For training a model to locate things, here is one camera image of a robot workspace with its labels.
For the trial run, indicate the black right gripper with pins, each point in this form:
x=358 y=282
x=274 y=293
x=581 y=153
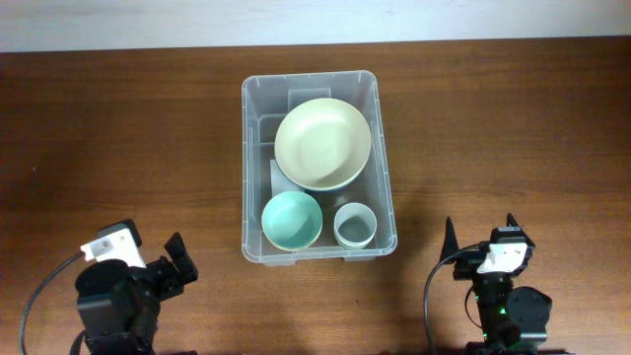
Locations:
x=466 y=265

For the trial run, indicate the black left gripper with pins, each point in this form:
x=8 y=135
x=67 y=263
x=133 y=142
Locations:
x=174 y=282

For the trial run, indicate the mint small bowl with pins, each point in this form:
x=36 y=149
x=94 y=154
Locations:
x=292 y=220

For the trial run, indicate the grey plastic cup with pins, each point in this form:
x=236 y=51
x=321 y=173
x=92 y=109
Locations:
x=354 y=225

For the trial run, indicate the dark blue bowl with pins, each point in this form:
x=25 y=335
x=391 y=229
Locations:
x=332 y=181

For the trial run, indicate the clear plastic storage bin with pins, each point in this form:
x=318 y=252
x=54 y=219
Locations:
x=266 y=101

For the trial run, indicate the white large bowl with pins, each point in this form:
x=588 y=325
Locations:
x=320 y=136

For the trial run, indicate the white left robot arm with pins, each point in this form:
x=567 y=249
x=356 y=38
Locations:
x=119 y=305

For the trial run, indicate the white label in bin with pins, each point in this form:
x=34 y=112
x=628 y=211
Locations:
x=279 y=182

